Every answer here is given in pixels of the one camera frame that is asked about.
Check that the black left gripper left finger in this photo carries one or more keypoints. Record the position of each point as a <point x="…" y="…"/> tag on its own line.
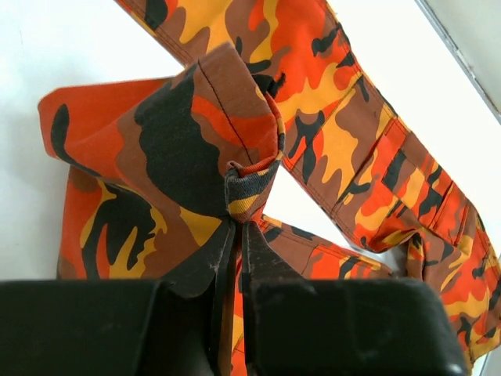
<point x="178" y="324"/>

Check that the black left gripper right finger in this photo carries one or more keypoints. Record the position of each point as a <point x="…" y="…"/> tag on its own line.
<point x="296" y="326"/>

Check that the orange camouflage trousers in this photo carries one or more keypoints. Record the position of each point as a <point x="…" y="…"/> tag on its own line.
<point x="164" y="172"/>

